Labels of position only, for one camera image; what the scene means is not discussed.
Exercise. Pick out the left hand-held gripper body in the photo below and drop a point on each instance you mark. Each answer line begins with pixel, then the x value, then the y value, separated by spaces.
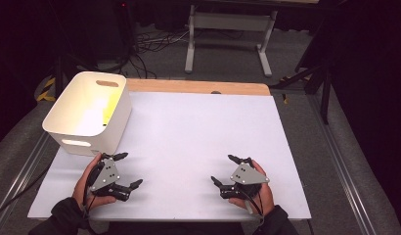
pixel 107 174

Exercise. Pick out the white table mat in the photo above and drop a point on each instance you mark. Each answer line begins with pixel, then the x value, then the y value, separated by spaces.
pixel 195 130

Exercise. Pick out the black tripod stand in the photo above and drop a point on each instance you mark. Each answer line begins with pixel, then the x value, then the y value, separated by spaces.
pixel 60 76

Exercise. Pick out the black metal stand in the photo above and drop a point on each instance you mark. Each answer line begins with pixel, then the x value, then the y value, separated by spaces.
pixel 325 94

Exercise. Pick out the white plastic bin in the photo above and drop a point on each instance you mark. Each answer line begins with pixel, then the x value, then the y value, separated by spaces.
pixel 87 111

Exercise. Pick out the person's right hand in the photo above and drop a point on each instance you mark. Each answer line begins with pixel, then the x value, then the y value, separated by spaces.
pixel 267 199

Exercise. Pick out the black yellow hazard tape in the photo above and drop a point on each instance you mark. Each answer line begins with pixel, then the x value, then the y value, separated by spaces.
pixel 45 93

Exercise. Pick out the person's left hand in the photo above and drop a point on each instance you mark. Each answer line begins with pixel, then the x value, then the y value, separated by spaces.
pixel 79 192

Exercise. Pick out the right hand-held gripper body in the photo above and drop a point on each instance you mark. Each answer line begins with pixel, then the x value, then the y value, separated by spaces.
pixel 249 176

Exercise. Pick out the dark curtain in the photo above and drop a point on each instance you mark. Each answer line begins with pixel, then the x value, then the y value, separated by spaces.
pixel 16 58
pixel 374 81

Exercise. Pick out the grey metal table frame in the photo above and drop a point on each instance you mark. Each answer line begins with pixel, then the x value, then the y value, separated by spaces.
pixel 228 21

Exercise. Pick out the grey metal floor rail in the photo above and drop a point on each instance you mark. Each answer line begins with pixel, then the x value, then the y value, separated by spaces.
pixel 19 182
pixel 338 166

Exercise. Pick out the wooden table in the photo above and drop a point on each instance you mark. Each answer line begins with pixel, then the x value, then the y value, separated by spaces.
pixel 188 86

